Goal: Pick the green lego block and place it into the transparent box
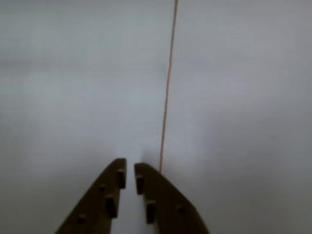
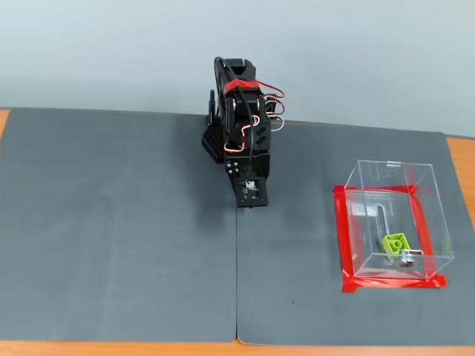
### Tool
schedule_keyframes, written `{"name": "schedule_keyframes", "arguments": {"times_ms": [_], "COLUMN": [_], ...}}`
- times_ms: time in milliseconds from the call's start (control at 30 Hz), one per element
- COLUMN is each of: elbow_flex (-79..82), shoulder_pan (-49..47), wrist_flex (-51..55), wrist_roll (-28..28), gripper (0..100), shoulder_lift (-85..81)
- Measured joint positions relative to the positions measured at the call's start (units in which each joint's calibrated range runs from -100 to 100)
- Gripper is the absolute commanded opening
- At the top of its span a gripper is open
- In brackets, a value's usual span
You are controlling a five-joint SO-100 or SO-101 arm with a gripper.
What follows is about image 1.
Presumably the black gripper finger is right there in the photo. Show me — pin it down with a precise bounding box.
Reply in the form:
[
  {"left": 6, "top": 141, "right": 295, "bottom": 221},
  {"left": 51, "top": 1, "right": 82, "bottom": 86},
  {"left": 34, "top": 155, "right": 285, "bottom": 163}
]
[
  {"left": 55, "top": 158, "right": 127, "bottom": 234},
  {"left": 134, "top": 162, "right": 211, "bottom": 234}
]

